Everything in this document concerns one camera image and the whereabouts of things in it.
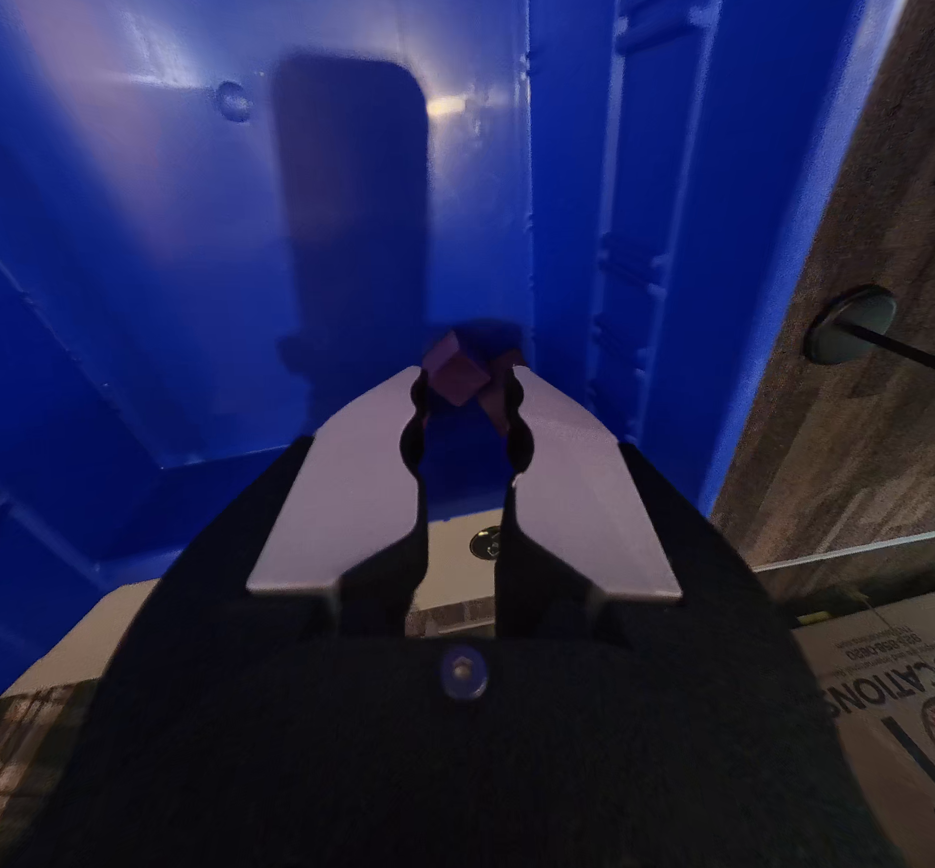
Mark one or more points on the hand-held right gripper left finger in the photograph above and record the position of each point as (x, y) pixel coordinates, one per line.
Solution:
(343, 503)

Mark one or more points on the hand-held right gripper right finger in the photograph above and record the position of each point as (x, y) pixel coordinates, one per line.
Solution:
(584, 503)

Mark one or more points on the blue plastic bin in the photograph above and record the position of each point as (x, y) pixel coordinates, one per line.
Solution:
(219, 225)

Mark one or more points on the black round stand base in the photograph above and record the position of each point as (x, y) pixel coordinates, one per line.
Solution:
(851, 324)

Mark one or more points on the white cardboard box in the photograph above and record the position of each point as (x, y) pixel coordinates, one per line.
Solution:
(876, 736)

